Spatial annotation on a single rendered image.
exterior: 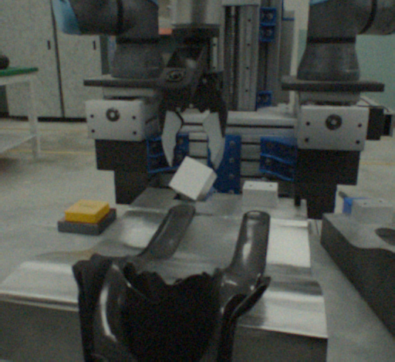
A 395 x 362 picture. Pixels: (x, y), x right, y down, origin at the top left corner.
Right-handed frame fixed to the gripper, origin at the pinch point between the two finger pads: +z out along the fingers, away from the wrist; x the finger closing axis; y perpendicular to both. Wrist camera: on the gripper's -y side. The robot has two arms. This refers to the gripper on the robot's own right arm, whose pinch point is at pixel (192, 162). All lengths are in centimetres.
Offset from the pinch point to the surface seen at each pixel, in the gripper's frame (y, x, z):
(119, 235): -14.6, 6.4, 6.1
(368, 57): 537, -115, 2
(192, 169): -0.7, -0.1, 0.9
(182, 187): -2.4, 1.1, 3.5
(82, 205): 4.1, 21.7, 10.9
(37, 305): -35.4, 4.4, 1.9
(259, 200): -2.5, -10.8, 4.5
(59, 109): 474, 306, 76
